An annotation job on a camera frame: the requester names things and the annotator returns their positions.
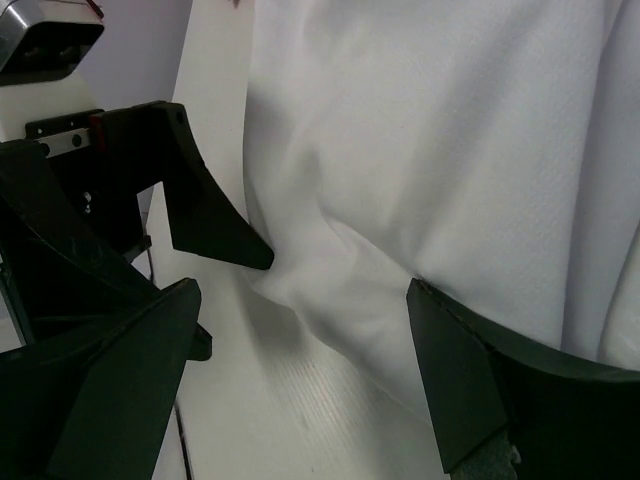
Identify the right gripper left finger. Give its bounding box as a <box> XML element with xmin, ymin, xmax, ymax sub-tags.
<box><xmin>1</xmin><ymin>279</ymin><xmax>201</xmax><ymax>479</ymax></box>

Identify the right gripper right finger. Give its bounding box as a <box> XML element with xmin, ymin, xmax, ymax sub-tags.
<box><xmin>406</xmin><ymin>280</ymin><xmax>639</xmax><ymax>479</ymax></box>

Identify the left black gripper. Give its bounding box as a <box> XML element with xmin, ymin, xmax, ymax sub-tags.
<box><xmin>1</xmin><ymin>101</ymin><xmax>274</xmax><ymax>361</ymax></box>

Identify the white t-shirt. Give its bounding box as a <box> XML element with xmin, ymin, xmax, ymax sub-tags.
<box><xmin>243</xmin><ymin>1</ymin><xmax>639</xmax><ymax>418</ymax></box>

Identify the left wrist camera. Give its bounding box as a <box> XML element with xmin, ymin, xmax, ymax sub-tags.
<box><xmin>0</xmin><ymin>0</ymin><xmax>105</xmax><ymax>86</ymax></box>

